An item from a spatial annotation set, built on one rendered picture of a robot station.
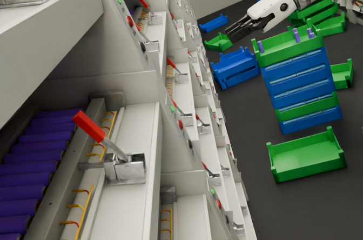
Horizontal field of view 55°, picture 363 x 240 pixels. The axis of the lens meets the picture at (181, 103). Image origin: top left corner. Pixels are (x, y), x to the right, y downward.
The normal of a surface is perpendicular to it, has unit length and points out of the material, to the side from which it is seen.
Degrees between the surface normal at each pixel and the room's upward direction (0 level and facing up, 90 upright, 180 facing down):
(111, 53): 90
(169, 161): 90
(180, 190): 90
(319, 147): 0
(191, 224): 18
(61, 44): 108
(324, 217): 0
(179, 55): 90
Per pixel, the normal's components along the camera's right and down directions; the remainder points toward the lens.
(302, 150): -0.39, -0.83
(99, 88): 0.03, 0.44
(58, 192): -0.08, -0.90
